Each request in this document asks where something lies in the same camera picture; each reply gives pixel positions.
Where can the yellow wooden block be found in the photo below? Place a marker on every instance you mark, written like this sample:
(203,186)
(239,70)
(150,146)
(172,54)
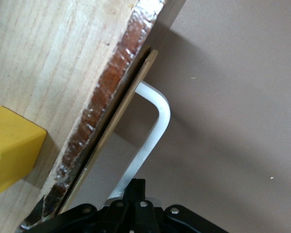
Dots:
(12,145)

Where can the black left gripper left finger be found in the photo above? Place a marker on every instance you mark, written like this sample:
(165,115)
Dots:
(116,218)

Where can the brown table cover sheet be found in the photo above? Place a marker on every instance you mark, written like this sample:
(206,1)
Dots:
(232,97)

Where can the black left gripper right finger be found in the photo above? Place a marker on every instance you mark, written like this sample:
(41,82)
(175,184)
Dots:
(155,221)

